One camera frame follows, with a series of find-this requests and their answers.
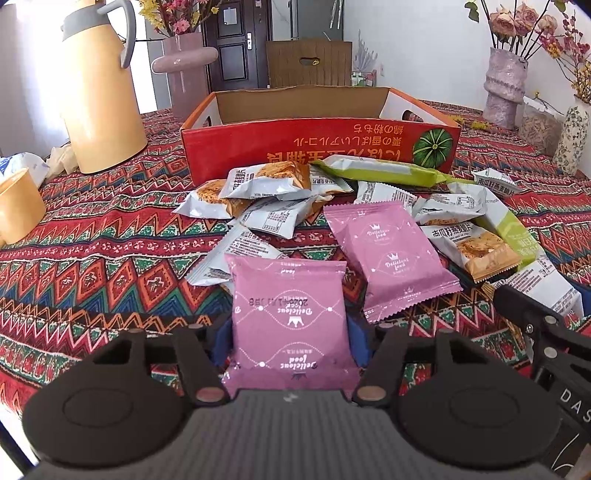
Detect white plastic bag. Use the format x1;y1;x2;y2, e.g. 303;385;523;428
0;152;51;188

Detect dark brown door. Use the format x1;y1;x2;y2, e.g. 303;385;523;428
203;0;273;92

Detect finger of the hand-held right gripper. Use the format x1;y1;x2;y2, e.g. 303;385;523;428
492;284;591;365

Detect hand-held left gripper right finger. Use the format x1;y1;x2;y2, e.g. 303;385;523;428
348;319;468;409

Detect wooden chair back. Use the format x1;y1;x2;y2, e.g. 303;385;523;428
265;41;354;89

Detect yellow cup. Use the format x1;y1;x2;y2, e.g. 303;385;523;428
0;167;47;245

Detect yellow flower branches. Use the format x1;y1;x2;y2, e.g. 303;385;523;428
531;28;591;108

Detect fallen yellow petals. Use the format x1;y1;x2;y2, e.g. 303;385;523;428
455;115;491;131

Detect pink snack packet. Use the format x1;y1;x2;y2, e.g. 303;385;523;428
323;200;462;325
222;253;362;398

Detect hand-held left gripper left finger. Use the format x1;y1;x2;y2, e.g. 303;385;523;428
108;320;236;409

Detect yellow thermos jug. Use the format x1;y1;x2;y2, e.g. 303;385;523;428
60;0;148;175

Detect dried pink roses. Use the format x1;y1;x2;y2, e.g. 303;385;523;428
464;0;575;62

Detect red cardboard box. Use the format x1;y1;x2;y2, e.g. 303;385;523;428
180;85;462;186

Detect pink and yellow blossom branches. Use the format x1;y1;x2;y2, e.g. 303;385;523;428
136;0;223;43

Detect pink ring vase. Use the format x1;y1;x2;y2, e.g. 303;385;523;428
151;32;219;123

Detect pile of white snack packets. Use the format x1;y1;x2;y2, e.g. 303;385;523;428
173;161;585;317

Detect textured purple vase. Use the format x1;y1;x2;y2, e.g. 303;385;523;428
482;47;530;130

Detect clear container of seeds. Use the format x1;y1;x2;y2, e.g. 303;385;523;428
519;96;567;155

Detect floral ceramic vase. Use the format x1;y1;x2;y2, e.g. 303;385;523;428
553;95;591;177

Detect green white snack bar packet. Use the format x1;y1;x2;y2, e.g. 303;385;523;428
475;189;548;271
311;155;448;188

